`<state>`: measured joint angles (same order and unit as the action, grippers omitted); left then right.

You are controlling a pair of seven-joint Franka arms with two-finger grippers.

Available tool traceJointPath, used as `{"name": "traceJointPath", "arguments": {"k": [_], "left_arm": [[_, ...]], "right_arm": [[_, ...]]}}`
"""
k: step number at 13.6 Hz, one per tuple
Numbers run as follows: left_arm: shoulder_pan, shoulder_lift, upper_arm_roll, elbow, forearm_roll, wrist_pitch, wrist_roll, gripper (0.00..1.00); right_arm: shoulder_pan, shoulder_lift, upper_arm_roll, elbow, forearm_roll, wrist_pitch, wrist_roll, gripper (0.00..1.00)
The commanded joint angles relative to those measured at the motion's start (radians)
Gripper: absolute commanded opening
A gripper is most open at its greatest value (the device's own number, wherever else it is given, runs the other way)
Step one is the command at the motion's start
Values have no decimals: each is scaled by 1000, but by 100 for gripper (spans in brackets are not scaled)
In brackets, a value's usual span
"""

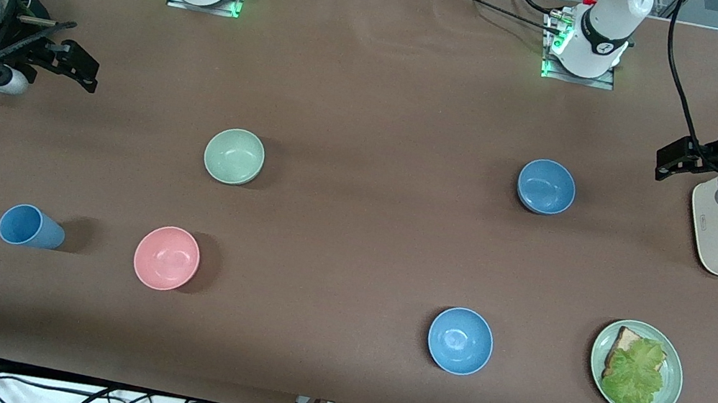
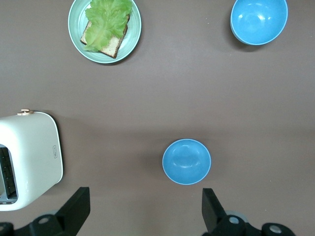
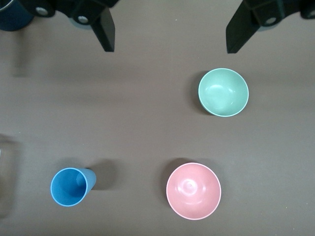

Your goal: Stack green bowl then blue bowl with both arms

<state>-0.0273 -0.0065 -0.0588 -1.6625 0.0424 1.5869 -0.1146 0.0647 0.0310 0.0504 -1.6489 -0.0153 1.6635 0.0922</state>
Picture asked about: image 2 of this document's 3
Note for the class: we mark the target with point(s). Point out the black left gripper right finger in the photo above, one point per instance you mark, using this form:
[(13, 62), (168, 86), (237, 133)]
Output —
[(214, 214)]

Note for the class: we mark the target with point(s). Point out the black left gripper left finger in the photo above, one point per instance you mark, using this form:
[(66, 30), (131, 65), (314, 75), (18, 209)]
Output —
[(73, 211)]

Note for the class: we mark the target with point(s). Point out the small blue bowl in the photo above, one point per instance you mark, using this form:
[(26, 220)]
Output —
[(186, 162)]

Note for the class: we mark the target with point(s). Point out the large blue bowl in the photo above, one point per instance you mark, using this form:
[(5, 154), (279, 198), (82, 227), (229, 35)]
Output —
[(258, 22)]

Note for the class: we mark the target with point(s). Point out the white toaster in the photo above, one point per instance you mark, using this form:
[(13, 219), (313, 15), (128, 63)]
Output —
[(34, 152)]

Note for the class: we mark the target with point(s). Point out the toasted bread slice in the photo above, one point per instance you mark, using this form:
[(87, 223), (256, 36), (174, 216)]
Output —
[(112, 46)]

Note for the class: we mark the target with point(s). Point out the light green plate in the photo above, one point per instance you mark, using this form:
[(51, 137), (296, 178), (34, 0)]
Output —
[(76, 27)]

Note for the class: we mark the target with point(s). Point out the green lettuce leaf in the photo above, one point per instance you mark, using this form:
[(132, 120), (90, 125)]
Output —
[(105, 22)]

